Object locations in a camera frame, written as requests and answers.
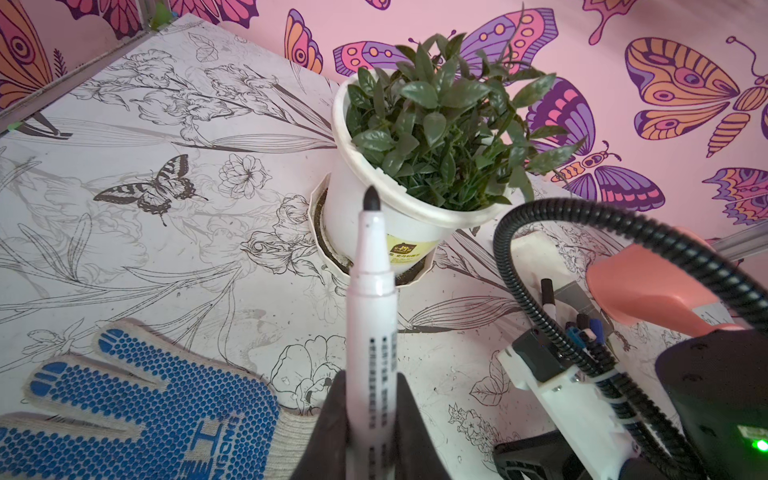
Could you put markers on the white whiteboard marker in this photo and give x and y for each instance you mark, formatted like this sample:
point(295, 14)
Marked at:
point(548, 297)

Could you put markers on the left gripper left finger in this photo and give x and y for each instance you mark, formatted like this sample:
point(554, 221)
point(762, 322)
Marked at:
point(325, 454)

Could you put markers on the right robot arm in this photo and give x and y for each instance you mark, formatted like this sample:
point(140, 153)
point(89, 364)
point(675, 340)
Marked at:
point(717, 383)

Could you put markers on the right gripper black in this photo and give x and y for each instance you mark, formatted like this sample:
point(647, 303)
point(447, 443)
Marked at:
point(544, 457)

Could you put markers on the potted green plant white pot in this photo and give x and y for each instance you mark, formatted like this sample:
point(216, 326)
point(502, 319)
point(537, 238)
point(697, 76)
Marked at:
point(436, 131)

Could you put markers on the thin white pen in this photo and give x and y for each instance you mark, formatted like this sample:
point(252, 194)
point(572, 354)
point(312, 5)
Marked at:
point(597, 328)

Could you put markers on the blue dotted knit glove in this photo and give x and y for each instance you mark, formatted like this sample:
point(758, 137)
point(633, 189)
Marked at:
point(143, 408)

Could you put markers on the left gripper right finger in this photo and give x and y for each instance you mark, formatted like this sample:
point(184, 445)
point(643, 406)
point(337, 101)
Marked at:
point(416, 457)

